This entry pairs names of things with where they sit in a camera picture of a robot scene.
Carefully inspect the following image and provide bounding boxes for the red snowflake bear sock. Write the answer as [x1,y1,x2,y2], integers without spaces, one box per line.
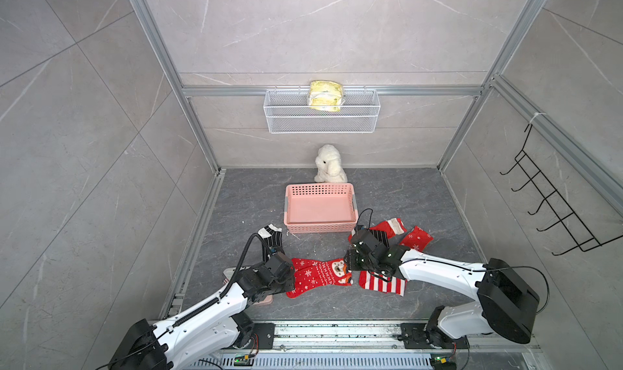
[287,258,353,299]

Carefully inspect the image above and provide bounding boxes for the red white striped sock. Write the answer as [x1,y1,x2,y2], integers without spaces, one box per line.
[359,271,407,296]

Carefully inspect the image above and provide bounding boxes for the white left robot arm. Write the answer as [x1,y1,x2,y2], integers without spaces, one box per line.
[101,224,295,369]

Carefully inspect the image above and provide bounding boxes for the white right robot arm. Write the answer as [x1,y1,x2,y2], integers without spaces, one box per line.
[347,227,540,348]

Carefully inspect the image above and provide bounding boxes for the pink case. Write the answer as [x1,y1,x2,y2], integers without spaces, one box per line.
[257,295,274,305]

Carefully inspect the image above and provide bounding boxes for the red plain sock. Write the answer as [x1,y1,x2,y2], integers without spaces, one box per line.
[368,218,407,239]

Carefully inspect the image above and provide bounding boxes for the black white striped sock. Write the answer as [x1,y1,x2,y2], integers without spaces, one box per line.
[257,224,284,262]

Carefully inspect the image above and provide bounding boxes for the pink plastic basket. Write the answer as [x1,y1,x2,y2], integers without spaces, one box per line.
[284,183,359,234]

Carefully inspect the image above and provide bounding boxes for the white plush toy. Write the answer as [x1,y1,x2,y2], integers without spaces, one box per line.
[314,145,348,184]

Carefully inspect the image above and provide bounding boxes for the yellow packet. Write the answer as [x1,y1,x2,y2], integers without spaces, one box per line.
[308,81,344,112]

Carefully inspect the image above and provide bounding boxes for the metal base rail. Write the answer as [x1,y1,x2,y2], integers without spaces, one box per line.
[189,321,550,369]

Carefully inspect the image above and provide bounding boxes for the white wire wall basket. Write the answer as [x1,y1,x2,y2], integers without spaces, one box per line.
[263,90,381,134]

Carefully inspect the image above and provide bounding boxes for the black wall hook rack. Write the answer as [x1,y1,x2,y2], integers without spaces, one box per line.
[500,124,622,257]

